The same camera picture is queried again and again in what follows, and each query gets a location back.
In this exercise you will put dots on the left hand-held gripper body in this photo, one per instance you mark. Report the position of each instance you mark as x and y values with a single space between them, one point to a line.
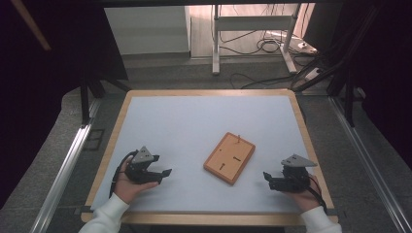
140 168

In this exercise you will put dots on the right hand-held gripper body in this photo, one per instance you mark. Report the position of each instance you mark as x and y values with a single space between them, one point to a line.
295 179

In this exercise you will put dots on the person's right hand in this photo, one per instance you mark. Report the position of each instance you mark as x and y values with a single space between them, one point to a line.
307 199

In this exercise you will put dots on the person's left hand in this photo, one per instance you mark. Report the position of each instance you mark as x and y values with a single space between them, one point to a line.
128 189

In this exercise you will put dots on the orange wooden board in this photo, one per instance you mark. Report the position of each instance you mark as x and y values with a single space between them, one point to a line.
226 161

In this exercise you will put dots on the small wooden peg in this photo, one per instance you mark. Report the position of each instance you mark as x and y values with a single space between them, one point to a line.
238 139

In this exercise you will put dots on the dark floor socket cover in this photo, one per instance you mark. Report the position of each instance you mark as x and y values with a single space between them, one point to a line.
94 139

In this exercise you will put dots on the black metal stand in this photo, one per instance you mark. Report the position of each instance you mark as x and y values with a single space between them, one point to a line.
349 97
85 100

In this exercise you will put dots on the white power strip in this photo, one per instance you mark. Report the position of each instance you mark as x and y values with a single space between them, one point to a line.
307 47
313 73

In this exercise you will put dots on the white cabinet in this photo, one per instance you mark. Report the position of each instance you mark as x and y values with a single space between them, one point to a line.
147 29

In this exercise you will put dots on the wooden beam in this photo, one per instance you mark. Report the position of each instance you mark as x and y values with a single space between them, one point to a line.
30 24

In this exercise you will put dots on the aluminium rail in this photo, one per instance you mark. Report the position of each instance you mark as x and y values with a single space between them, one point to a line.
61 174
366 155

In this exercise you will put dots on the white metal desk frame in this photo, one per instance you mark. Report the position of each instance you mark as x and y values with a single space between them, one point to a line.
252 23

